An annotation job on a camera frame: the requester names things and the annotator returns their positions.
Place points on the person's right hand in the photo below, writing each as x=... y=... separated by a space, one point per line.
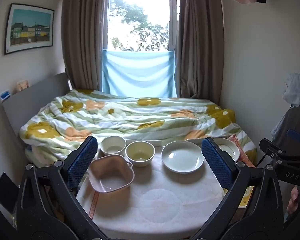
x=293 y=200

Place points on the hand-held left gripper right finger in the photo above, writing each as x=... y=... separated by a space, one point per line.
x=216 y=165

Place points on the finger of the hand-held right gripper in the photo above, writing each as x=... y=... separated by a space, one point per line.
x=277 y=150
x=298 y=136

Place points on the blue box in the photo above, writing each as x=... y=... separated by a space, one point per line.
x=5 y=96

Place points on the floral bordered table cloth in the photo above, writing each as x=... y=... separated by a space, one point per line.
x=155 y=200

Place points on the cream bowl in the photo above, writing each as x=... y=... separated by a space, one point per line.
x=140 y=155

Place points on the white bowl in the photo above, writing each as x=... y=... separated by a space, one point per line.
x=113 y=146

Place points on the light blue cloth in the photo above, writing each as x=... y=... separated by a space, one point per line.
x=137 y=75

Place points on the orange pink folded cloth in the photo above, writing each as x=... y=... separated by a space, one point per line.
x=243 y=157

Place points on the translucent plastic bag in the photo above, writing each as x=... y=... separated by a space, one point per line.
x=297 y=87

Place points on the framed wall picture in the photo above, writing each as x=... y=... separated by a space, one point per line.
x=30 y=28

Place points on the black panel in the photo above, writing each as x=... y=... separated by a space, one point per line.
x=5 y=192

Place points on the white plate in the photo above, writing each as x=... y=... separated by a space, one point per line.
x=182 y=157

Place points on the floral blanket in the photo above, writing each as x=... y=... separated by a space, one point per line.
x=130 y=115

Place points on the brown curtain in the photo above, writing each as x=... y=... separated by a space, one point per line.
x=82 y=35
x=200 y=42

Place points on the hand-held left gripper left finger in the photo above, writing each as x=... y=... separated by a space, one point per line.
x=83 y=160

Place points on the window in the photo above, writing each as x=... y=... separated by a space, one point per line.
x=140 y=12

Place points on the grey headboard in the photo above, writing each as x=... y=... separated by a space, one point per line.
x=35 y=97

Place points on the grey garment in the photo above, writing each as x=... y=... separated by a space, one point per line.
x=292 y=120

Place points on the patterned plate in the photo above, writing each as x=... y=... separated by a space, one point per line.
x=230 y=150

